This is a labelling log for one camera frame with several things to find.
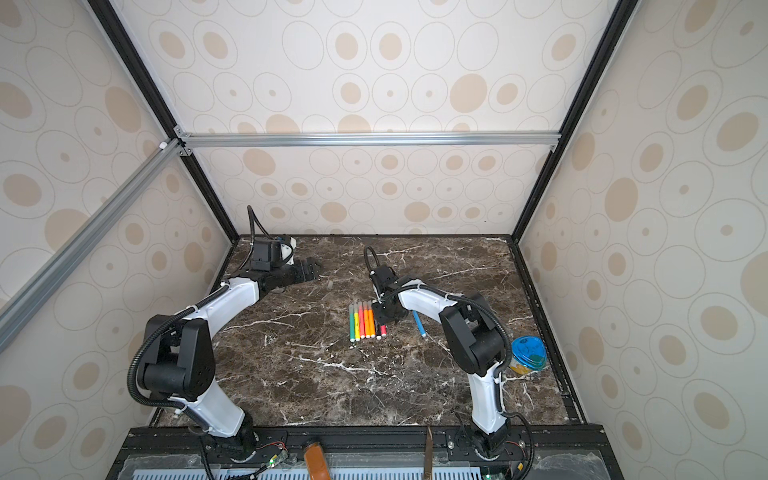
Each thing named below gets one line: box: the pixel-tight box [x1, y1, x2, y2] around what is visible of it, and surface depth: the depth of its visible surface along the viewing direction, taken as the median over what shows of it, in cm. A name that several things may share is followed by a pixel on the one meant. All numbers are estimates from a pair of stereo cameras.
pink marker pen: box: [358, 301, 366, 339], surface depth 97 cm
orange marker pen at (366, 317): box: [363, 300, 370, 339], surface depth 99 cm
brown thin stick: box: [425, 425, 433, 480], surface depth 74 cm
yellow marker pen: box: [353, 301, 361, 342], surface depth 96 cm
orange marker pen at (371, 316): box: [368, 300, 376, 339], surface depth 96 cm
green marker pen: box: [348, 304, 355, 343], surface depth 96 cm
